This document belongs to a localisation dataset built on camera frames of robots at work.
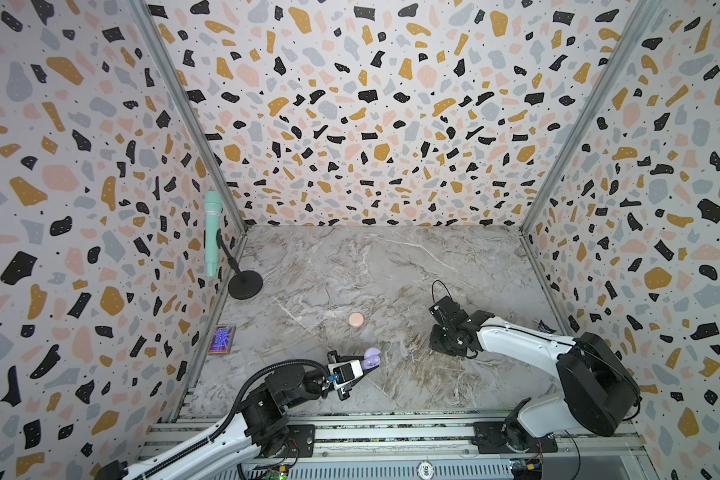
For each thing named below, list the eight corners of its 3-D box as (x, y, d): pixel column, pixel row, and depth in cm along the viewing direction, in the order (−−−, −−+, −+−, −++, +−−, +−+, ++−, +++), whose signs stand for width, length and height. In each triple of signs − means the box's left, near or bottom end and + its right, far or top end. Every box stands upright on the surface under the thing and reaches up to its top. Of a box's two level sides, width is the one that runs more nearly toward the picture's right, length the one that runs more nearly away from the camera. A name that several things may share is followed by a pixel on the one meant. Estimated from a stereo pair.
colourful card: (207, 354, 89) (204, 351, 88) (217, 327, 95) (215, 324, 93) (228, 354, 89) (226, 351, 88) (237, 327, 95) (235, 324, 93)
